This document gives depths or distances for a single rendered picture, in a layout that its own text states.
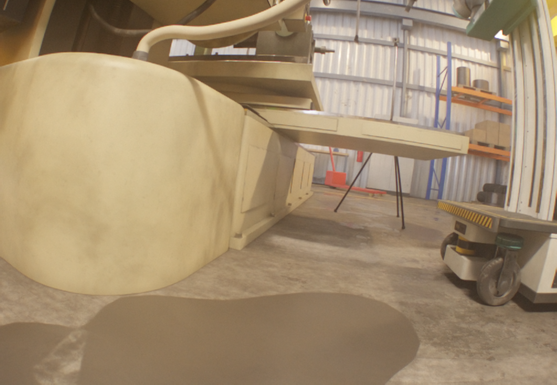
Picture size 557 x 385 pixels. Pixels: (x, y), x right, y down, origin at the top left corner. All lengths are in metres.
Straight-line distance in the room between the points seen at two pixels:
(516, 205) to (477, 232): 0.39
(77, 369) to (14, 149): 0.58
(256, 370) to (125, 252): 0.42
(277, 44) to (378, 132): 0.78
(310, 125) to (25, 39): 1.49
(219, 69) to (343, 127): 0.80
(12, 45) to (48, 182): 0.73
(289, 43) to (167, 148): 1.18
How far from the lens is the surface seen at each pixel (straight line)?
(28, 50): 1.19
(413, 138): 1.76
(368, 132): 1.72
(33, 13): 1.28
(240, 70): 1.72
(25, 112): 0.86
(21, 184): 0.86
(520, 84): 1.60
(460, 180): 9.28
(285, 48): 1.77
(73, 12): 1.30
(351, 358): 0.67
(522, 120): 1.56
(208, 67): 1.82
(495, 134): 8.44
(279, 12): 0.68
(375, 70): 9.13
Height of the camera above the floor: 0.38
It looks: 2 degrees down
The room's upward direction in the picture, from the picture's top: 8 degrees clockwise
